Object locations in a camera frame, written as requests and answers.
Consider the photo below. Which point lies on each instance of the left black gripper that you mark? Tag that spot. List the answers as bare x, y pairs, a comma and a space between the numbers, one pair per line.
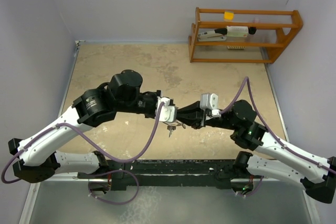
156, 94

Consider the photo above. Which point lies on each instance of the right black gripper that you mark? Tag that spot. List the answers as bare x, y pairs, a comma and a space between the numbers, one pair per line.
189, 115

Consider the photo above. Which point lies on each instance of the large silver keyring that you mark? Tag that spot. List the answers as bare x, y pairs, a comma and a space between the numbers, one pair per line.
176, 123

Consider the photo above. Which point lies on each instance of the silver keys bunch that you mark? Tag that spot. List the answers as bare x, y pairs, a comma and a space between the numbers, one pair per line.
171, 129

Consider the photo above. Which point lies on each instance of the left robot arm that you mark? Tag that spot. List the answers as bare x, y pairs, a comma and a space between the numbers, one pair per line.
38, 158

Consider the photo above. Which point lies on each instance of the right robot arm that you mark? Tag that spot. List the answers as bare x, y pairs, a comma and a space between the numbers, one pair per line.
264, 154

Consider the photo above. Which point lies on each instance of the staples strip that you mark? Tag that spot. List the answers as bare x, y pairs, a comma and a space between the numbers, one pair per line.
236, 47

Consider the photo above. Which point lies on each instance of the wooden shelf rack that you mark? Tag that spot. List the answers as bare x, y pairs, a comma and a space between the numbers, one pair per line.
272, 30

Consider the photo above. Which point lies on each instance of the white stapler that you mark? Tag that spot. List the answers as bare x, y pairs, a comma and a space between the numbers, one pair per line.
215, 35

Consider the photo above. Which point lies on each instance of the white green box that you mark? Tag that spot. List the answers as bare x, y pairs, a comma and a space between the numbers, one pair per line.
237, 31

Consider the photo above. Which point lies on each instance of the black round object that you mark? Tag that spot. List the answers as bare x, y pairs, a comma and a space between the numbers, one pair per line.
252, 30

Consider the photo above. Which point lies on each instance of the yellow sticky block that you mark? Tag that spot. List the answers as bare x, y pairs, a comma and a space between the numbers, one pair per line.
228, 16

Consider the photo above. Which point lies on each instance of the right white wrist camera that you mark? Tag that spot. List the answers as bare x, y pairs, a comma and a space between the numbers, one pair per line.
209, 104

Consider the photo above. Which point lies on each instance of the black base frame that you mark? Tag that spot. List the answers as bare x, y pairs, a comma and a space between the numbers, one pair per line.
218, 173

